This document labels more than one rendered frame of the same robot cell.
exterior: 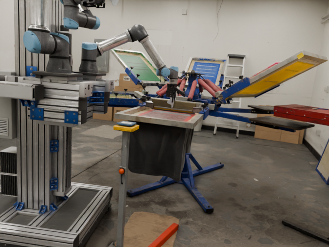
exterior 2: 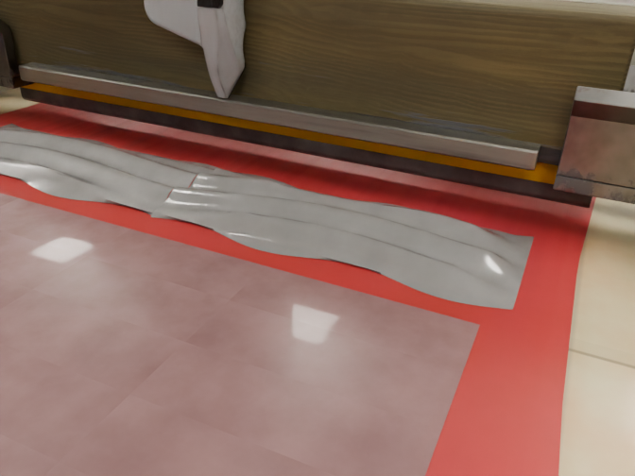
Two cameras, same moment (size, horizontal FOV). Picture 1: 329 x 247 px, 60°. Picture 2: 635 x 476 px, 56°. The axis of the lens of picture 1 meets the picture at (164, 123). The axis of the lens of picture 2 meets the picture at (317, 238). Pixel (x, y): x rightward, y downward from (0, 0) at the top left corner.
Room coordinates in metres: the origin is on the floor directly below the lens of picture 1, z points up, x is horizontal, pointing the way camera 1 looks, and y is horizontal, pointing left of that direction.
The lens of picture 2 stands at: (2.17, -0.17, 1.09)
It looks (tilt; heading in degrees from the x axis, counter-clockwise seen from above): 29 degrees down; 9
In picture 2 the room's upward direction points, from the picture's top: 2 degrees clockwise
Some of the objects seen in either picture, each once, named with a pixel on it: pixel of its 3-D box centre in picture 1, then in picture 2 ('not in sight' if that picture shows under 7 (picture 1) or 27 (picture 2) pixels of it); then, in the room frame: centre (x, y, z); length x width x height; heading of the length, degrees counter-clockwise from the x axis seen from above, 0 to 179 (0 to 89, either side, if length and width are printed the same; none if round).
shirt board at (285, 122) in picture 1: (239, 117); not in sight; (2.87, -0.76, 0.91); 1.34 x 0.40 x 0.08; 45
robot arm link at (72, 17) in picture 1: (73, 18); not in sight; (1.55, 0.52, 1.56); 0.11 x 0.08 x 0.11; 149
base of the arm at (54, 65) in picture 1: (58, 64); not in sight; (1.79, 0.69, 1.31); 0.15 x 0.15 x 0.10
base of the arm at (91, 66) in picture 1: (88, 65); not in sight; (2.28, 0.64, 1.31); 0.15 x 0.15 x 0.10
